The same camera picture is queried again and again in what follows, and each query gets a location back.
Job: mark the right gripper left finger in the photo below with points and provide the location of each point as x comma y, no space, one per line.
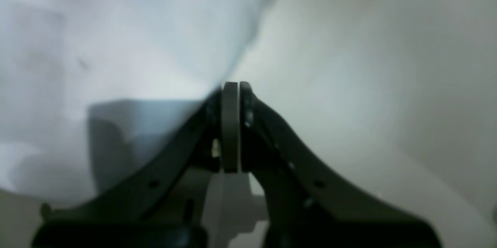
117,218

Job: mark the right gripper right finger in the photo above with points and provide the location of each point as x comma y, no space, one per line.
310,205

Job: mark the white t-shirt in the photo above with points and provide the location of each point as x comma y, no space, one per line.
90,88

